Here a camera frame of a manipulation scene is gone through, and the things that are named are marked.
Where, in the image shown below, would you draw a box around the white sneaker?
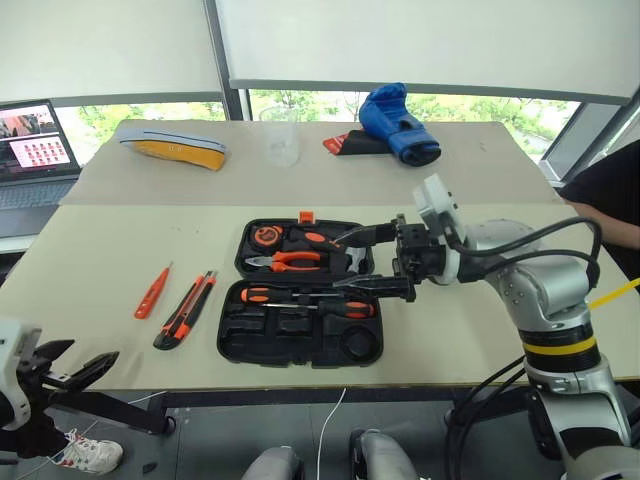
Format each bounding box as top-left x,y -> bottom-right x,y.
48,429 -> 124,476

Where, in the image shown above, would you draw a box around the orange voltage tester pen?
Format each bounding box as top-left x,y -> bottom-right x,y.
133,261 -> 175,320

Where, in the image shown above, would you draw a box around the grey window frame post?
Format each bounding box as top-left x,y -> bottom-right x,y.
203,0 -> 252,122

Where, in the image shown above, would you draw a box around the black table leg bar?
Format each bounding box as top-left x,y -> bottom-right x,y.
45,389 -> 177,436

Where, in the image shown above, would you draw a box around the black tool case orange latch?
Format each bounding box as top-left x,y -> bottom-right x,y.
216,210 -> 385,370

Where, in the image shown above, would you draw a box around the orange black tape measure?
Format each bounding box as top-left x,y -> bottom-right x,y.
251,225 -> 284,248

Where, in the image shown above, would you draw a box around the orange black handled screwdriver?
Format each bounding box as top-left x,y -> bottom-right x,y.
259,298 -> 376,320
239,285 -> 344,304

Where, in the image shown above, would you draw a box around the thin white cable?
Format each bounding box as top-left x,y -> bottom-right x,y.
316,387 -> 348,480

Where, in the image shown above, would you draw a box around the yellow cable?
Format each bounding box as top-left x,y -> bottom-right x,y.
588,278 -> 640,309

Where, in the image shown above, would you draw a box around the red black pouch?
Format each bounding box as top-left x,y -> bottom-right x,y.
322,128 -> 397,158

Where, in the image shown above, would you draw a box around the grey laptop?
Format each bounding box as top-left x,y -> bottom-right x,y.
0,99 -> 84,239

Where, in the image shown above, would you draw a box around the blue boxing glove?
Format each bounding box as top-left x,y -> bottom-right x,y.
358,82 -> 443,168

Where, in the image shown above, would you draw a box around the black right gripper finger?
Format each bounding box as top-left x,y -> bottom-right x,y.
333,276 -> 417,303
333,222 -> 396,247

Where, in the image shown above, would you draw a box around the black orange utility knife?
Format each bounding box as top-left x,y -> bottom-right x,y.
152,270 -> 219,351

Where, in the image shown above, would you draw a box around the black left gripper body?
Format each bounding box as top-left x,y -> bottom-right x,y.
17,360 -> 69,401

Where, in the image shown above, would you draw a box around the silver right robot leg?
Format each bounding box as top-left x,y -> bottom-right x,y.
349,428 -> 419,480

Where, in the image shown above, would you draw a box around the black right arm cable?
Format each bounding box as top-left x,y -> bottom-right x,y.
449,217 -> 604,301

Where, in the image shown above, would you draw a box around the black robot body cables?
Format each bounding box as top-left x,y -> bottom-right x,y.
443,354 -> 532,480

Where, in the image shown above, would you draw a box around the white roller blind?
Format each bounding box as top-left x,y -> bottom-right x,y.
0,0 -> 225,104
214,0 -> 640,105

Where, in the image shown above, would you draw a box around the clear plastic measuring cup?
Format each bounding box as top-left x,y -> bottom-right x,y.
259,104 -> 302,167

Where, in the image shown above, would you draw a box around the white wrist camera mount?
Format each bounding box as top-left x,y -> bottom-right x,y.
412,173 -> 464,287
0,319 -> 42,431

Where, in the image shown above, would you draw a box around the person in black shirt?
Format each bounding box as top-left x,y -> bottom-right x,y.
556,139 -> 640,297

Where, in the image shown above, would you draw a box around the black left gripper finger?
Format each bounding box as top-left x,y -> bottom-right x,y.
37,339 -> 76,371
62,351 -> 121,394

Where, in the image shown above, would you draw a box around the orange black handled hammer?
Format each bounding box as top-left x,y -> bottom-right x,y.
287,227 -> 370,275

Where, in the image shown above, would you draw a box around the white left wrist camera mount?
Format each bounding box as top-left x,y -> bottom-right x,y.
0,319 -> 42,431

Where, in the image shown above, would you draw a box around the orange handled pliers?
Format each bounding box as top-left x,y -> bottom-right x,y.
244,249 -> 330,274

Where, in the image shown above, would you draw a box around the yellow grey sponge brush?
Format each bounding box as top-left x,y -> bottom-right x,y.
118,127 -> 228,173

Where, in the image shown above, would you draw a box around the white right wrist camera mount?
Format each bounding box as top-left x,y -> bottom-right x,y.
412,173 -> 464,287

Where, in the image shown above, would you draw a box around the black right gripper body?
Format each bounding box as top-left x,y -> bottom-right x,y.
392,214 -> 448,286

